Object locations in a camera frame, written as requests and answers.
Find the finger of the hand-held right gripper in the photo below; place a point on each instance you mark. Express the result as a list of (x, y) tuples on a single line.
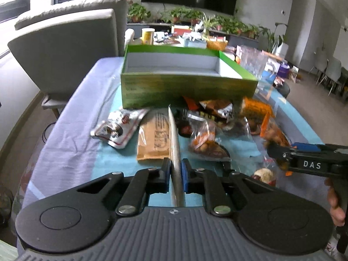
[(307, 146), (280, 152)]

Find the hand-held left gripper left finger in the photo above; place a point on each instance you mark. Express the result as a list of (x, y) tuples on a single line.
[(167, 171)]

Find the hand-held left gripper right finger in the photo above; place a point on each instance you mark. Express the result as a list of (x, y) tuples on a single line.
[(185, 174)]

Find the orange packet of nuts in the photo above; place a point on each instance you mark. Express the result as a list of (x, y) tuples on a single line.
[(274, 134)]

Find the packet with round pale snack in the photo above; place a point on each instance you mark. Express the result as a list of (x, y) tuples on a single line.
[(263, 175)]

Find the brown paper snack packet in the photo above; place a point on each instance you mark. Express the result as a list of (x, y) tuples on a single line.
[(153, 136)]

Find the clear packet of nuts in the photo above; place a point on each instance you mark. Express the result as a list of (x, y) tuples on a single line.
[(204, 138)]

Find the red snack packet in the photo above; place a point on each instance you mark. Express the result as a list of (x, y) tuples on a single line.
[(185, 131)]

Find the clear packet of dark snacks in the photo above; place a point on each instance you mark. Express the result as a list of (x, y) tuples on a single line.
[(239, 127)]

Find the bright orange snack packet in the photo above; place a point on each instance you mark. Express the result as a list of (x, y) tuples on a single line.
[(255, 108)]

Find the dark yellow-print snack packet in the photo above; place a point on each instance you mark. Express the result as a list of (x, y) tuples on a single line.
[(202, 113)]

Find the silver red-trimmed snack packet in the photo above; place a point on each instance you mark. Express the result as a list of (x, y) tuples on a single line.
[(119, 127)]

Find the orange and white snack packet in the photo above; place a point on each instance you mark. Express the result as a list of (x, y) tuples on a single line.
[(217, 107)]

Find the green cardboard box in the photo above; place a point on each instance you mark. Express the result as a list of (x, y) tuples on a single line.
[(187, 89)]

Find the person's right hand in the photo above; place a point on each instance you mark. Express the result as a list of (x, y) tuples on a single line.
[(333, 201)]

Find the white dining chair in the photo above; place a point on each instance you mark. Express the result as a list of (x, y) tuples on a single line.
[(330, 70)]

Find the purple box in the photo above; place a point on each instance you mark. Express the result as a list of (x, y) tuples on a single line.
[(284, 70)]

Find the clear plastic bag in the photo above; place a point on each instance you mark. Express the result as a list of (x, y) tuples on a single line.
[(252, 62)]

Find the tall plant in white pot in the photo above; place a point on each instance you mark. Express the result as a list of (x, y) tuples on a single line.
[(277, 40)]

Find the wicker basket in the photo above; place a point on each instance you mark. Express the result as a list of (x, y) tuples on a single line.
[(216, 45)]

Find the pale blue tissue box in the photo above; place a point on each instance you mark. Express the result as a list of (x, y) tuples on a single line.
[(193, 43)]

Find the row of potted plants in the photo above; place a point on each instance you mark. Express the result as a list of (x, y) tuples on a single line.
[(231, 25)]

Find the yellow lidded jar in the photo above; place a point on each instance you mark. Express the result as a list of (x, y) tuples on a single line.
[(148, 36)]

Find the red box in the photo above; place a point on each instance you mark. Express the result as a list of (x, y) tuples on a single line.
[(182, 30)]

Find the grey upholstered chair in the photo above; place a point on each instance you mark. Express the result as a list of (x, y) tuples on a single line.
[(81, 5), (59, 59)]

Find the potted green plant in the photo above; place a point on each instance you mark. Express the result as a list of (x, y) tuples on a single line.
[(182, 15), (138, 13)]

